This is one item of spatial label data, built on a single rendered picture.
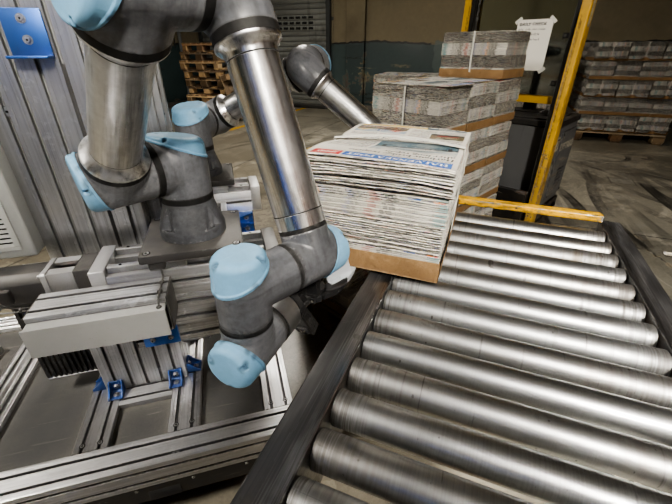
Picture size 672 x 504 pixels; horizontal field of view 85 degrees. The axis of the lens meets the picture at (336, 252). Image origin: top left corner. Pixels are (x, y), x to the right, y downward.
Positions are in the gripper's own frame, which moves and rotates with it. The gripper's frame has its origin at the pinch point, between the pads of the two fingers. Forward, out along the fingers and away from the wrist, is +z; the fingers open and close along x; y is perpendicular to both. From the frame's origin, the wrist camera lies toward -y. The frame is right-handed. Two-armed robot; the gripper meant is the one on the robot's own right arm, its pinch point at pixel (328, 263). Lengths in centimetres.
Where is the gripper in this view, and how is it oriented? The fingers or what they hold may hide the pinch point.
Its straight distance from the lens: 80.1
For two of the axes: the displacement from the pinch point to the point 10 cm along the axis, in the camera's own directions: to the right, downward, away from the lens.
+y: 0.0, -8.8, -4.8
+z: 3.8, -4.5, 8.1
